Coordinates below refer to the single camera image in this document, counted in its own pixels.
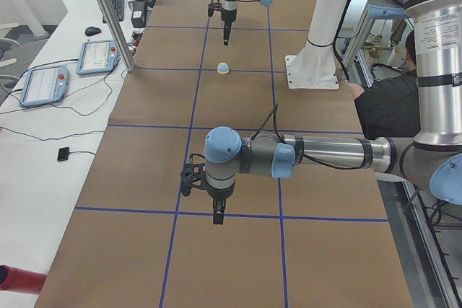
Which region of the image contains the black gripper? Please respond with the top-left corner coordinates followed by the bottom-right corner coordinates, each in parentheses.
top-left (207, 185), bottom-right (235, 225)
top-left (221, 9), bottom-right (237, 45)

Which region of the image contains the blue desk bell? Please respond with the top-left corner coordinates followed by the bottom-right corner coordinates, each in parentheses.
top-left (217, 62), bottom-right (230, 74)

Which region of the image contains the black power box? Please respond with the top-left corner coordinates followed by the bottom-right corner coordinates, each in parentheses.
top-left (131, 1), bottom-right (147, 28)

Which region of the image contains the black keyboard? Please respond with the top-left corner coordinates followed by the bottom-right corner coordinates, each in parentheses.
top-left (110, 0), bottom-right (125, 22)

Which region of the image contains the far teach pendant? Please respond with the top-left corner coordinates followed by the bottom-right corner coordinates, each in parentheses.
top-left (76, 40), bottom-right (120, 76)

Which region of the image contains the teach pendant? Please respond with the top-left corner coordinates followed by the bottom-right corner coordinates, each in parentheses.
top-left (76, 40), bottom-right (120, 76)
top-left (19, 65), bottom-right (69, 107)

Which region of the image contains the black computer mouse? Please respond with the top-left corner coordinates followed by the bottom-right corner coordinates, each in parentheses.
top-left (84, 26), bottom-right (102, 37)

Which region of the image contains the small black puck device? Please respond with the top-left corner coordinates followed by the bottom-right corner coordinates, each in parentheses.
top-left (57, 146), bottom-right (70, 162)

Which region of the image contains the seated person in black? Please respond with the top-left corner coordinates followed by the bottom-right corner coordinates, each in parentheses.
top-left (349, 32), bottom-right (423, 141)

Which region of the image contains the near teach pendant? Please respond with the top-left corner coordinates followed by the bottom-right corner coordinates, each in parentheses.
top-left (19, 65), bottom-right (69, 107)

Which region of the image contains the red cylinder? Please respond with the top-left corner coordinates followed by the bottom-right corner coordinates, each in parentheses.
top-left (1, 265), bottom-right (47, 294)

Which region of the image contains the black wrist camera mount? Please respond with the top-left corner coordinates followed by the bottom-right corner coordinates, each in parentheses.
top-left (180, 163), bottom-right (206, 197)
top-left (207, 1), bottom-right (222, 17)

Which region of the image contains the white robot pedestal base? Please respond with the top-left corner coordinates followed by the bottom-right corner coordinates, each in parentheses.
top-left (286, 0), bottom-right (348, 90)

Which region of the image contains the aluminium frame post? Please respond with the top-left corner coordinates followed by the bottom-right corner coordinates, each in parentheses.
top-left (97, 0), bottom-right (135, 72)

